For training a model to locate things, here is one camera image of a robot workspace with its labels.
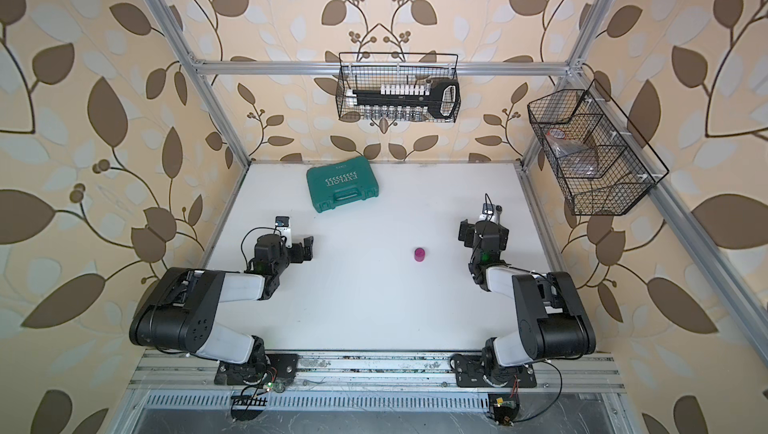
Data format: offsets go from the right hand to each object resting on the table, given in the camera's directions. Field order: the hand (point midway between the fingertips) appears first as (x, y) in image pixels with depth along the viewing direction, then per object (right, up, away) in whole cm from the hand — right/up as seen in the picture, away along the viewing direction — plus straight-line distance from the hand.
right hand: (484, 224), depth 93 cm
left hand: (-62, -3, +1) cm, 62 cm away
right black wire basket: (+23, +17, -20) cm, 35 cm away
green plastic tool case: (-48, +14, +15) cm, 52 cm away
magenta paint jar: (-21, -10, -1) cm, 23 cm away
